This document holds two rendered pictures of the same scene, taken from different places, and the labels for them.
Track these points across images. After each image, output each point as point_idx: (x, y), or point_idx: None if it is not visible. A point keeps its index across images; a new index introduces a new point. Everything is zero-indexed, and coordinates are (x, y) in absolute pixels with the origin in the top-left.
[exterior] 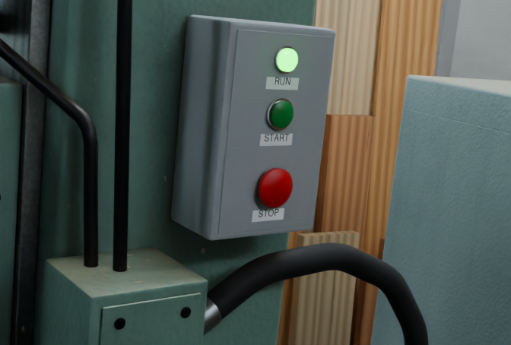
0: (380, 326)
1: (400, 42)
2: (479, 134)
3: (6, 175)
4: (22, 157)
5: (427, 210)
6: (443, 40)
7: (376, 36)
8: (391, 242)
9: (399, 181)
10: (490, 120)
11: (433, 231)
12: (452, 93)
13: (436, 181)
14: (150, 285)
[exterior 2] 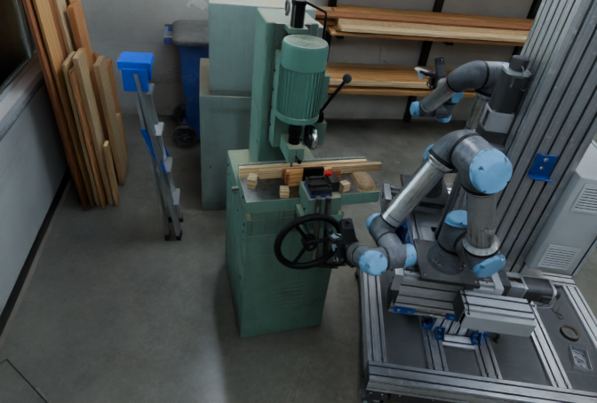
0: (213, 78)
1: None
2: (241, 17)
3: None
4: None
5: (226, 41)
6: None
7: None
8: (212, 53)
9: (212, 35)
10: (244, 12)
11: (229, 46)
12: (229, 6)
13: (227, 32)
14: (326, 72)
